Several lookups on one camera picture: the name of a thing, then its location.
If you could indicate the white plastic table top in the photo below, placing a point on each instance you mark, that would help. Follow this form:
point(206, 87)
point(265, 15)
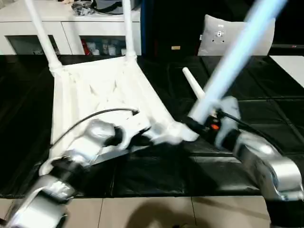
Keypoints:
point(95, 90)

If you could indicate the white plastic table leg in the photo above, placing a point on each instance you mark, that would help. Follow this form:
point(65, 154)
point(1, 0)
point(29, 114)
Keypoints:
point(128, 28)
point(232, 61)
point(40, 33)
point(194, 83)

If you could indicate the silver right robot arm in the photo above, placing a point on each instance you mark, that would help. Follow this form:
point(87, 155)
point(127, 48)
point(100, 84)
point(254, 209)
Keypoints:
point(266, 161)

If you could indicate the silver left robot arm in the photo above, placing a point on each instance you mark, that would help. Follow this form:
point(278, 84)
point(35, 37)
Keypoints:
point(66, 166)

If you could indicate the black work mat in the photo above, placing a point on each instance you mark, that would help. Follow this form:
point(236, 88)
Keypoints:
point(256, 95)

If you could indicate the small tan label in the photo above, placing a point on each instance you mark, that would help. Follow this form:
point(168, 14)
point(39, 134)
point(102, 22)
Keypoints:
point(175, 47)

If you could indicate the white flat sheet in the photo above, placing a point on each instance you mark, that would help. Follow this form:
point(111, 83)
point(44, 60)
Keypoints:
point(289, 69)

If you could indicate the grey cushion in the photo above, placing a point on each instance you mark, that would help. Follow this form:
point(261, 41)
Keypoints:
point(232, 35)

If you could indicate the dark grey bag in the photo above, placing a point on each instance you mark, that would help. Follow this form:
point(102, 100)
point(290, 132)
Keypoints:
point(102, 4)

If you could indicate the white cabinet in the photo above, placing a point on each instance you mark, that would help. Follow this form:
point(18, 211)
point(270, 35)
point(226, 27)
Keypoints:
point(47, 26)

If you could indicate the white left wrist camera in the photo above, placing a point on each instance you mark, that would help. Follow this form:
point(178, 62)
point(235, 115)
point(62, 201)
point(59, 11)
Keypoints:
point(135, 126)

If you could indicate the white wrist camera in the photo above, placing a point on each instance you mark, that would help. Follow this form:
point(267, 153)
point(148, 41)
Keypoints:
point(135, 126)
point(228, 109)

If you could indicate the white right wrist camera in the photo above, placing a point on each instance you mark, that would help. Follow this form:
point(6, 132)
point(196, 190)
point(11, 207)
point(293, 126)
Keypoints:
point(228, 109)

